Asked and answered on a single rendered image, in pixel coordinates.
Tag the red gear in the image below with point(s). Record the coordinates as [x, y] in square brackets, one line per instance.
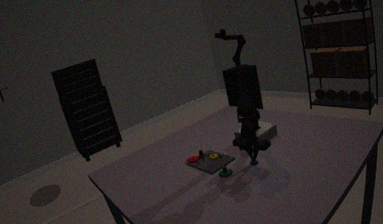
[192, 160]

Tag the yellow gear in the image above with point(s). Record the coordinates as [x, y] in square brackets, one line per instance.
[214, 157]

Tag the brown gear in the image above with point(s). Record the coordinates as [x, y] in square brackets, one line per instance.
[201, 154]

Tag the green gear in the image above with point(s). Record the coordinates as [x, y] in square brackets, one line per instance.
[225, 172]

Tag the blue gear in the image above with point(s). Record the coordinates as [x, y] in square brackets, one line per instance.
[253, 161]

